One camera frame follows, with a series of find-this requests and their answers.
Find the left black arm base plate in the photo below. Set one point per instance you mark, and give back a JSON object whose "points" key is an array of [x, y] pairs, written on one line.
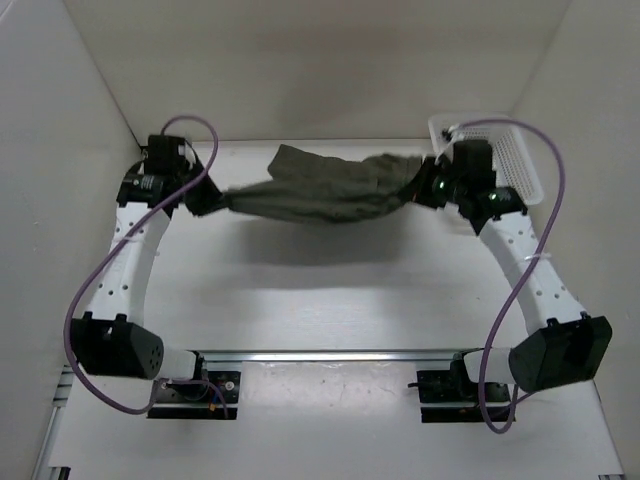
{"points": [[200, 402]]}

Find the white perforated plastic basket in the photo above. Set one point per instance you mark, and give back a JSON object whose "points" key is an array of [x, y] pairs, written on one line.
{"points": [[511, 159]]}

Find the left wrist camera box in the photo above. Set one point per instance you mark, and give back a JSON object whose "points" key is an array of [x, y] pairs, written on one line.
{"points": [[185, 150]]}

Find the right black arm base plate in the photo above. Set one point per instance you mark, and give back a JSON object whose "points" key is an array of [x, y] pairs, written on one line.
{"points": [[446, 397]]}

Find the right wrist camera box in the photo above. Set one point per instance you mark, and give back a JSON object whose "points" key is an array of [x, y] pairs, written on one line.
{"points": [[446, 139]]}

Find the aluminium rail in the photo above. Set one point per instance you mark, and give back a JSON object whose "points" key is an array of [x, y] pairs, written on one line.
{"points": [[330, 356], [44, 468]]}

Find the aluminium front rail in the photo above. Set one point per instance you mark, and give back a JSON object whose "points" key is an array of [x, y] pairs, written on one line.
{"points": [[330, 356]]}

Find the olive green shorts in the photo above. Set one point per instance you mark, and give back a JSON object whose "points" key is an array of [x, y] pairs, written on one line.
{"points": [[309, 188]]}

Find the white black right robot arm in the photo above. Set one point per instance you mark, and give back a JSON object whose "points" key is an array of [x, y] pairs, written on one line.
{"points": [[564, 343]]}

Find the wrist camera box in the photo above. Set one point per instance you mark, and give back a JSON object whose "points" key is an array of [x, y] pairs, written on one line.
{"points": [[446, 139], [185, 150]]}

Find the aluminium left side rail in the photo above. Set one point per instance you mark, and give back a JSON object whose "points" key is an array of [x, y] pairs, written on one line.
{"points": [[44, 468]]}

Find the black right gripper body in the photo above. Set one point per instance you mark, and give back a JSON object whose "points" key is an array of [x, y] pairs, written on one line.
{"points": [[437, 185]]}

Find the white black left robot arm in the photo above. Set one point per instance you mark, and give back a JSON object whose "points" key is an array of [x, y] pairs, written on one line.
{"points": [[109, 338]]}

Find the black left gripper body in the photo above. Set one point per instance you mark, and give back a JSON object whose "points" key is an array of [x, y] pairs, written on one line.
{"points": [[202, 197]]}

